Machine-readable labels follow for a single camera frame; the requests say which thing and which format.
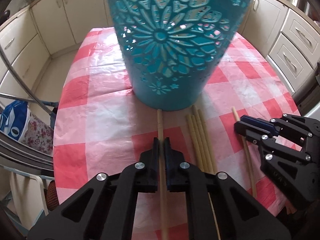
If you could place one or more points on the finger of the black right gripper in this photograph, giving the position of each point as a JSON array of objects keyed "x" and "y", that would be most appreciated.
[
  {"x": 251, "y": 133},
  {"x": 260, "y": 123}
]

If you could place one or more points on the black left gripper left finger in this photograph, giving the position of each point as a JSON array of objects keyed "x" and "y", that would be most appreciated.
[{"x": 105, "y": 207}]

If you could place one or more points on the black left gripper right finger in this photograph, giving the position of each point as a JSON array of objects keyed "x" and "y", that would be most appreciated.
[{"x": 217, "y": 206}]

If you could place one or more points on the cream kitchen base cabinets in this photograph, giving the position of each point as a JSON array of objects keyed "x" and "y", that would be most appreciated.
[{"x": 32, "y": 36}]

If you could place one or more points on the red white checkered tablecloth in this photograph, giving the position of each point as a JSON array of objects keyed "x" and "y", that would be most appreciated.
[{"x": 102, "y": 127}]

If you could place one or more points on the cream drawer cabinet unit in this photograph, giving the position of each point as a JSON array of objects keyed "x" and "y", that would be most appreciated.
[{"x": 286, "y": 37}]

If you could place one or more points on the floral fabric bag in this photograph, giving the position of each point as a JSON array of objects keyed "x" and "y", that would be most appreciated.
[{"x": 38, "y": 135}]

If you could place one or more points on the teal perforated utensil holder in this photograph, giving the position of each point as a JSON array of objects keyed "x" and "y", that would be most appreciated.
[{"x": 171, "y": 47}]

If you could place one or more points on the blue white plastic bag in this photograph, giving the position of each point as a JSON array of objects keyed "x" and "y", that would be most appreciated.
[{"x": 14, "y": 119}]

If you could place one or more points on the blue dustpan with handle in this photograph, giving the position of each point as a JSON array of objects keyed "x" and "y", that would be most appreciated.
[{"x": 49, "y": 107}]

